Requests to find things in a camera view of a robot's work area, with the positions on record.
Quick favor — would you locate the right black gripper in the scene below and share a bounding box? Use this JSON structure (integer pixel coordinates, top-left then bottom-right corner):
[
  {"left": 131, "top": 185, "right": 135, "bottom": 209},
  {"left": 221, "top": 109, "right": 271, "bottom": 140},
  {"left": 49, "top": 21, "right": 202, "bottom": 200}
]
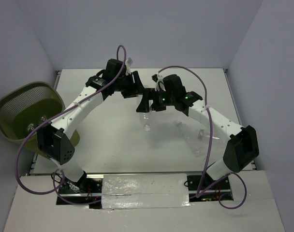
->
[{"left": 136, "top": 88, "right": 175, "bottom": 113}]

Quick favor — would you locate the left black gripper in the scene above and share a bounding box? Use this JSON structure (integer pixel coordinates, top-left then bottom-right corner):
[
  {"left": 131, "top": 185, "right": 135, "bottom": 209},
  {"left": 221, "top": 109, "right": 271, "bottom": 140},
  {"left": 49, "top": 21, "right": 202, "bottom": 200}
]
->
[{"left": 115, "top": 71, "right": 145, "bottom": 100}]

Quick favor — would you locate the clear bottle white cap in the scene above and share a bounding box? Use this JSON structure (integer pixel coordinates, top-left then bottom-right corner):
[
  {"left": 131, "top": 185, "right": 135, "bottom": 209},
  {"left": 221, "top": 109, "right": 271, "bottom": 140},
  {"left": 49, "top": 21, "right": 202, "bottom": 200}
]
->
[{"left": 174, "top": 120, "right": 206, "bottom": 158}]

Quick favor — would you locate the clear crushed plastic bottle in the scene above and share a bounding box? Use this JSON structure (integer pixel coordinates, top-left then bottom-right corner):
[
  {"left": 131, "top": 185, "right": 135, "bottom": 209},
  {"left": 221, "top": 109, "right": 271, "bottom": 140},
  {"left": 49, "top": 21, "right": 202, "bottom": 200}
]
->
[{"left": 26, "top": 122, "right": 38, "bottom": 133}]

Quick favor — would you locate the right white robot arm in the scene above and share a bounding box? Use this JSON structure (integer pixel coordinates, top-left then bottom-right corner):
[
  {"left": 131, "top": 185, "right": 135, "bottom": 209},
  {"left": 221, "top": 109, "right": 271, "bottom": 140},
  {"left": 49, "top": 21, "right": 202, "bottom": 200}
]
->
[{"left": 136, "top": 74, "right": 259, "bottom": 189}]

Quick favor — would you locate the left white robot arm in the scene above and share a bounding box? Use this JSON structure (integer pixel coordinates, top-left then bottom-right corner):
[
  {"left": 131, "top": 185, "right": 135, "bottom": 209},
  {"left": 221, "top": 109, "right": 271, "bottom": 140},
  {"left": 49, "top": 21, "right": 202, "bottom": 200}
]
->
[{"left": 37, "top": 58, "right": 144, "bottom": 193}]

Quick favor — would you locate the olive green mesh bin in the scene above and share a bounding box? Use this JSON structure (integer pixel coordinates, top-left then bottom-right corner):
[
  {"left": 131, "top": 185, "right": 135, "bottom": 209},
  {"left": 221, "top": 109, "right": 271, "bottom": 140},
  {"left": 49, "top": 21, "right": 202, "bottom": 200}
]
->
[{"left": 0, "top": 81, "right": 80, "bottom": 153}]

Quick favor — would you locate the clear bottle without cap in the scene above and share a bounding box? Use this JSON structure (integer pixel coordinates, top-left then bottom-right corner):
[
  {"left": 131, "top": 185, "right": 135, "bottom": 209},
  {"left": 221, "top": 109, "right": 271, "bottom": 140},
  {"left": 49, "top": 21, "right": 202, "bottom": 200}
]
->
[{"left": 197, "top": 129, "right": 225, "bottom": 148}]

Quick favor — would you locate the silver taped panel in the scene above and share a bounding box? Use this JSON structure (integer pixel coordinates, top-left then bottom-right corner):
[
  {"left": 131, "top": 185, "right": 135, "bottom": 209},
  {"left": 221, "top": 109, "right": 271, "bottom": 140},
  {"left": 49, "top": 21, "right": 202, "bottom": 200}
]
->
[{"left": 101, "top": 174, "right": 190, "bottom": 209}]

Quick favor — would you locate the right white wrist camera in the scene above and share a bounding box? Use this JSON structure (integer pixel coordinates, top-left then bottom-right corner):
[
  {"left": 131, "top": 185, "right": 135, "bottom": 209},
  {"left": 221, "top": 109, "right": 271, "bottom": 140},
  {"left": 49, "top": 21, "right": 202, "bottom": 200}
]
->
[{"left": 151, "top": 73, "right": 165, "bottom": 91}]

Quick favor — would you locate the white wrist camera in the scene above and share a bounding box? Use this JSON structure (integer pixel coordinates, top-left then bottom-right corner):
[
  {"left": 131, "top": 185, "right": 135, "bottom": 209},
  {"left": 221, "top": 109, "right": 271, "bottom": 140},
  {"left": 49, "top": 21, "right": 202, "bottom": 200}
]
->
[
  {"left": 125, "top": 58, "right": 133, "bottom": 75},
  {"left": 151, "top": 73, "right": 165, "bottom": 91}
]

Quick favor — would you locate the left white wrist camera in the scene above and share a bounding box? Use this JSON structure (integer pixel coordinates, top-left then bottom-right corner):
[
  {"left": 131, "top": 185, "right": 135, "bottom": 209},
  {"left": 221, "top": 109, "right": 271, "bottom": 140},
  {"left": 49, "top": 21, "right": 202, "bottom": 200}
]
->
[{"left": 125, "top": 58, "right": 133, "bottom": 75}]

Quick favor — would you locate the black mounting rail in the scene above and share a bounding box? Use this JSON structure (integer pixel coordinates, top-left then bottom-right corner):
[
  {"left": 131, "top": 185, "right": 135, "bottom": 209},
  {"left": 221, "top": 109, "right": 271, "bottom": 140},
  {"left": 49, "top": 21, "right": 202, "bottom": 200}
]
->
[{"left": 56, "top": 173, "right": 233, "bottom": 209}]

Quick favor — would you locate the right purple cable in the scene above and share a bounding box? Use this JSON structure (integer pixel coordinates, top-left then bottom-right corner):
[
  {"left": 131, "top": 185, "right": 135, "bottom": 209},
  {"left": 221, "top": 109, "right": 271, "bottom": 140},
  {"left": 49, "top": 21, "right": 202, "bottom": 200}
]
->
[{"left": 158, "top": 64, "right": 247, "bottom": 210}]

